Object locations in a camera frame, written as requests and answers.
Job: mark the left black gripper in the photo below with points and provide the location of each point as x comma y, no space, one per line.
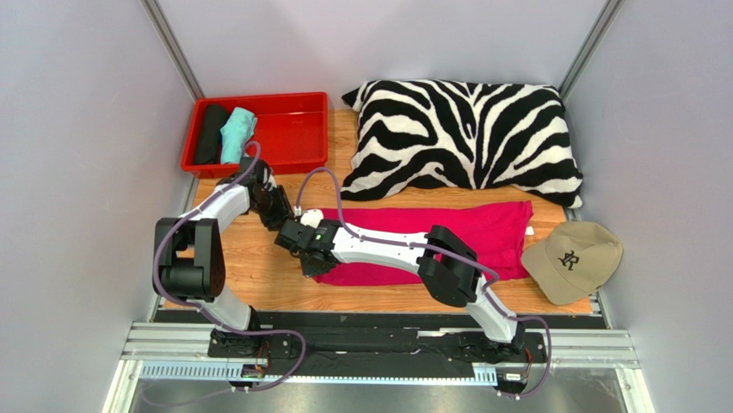
284,209

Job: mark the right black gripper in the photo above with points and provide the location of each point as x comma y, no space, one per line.
288,236

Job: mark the magenta t shirt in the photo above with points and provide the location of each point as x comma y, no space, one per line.
495,231

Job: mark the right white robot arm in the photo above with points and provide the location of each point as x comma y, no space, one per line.
447,267

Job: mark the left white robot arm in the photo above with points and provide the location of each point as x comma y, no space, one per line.
188,262

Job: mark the red plastic tray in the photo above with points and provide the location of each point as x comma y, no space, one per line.
292,130

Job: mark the rolled teal t shirt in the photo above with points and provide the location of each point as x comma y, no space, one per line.
235,133

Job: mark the rolled black t shirt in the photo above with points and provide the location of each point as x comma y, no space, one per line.
210,137

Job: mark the zebra print pillow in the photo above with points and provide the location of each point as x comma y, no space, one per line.
430,133

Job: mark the beige baseball cap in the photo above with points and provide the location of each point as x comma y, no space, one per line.
575,260

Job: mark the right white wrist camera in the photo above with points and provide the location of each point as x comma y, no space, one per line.
308,217

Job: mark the aluminium frame rail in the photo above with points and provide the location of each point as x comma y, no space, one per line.
590,367

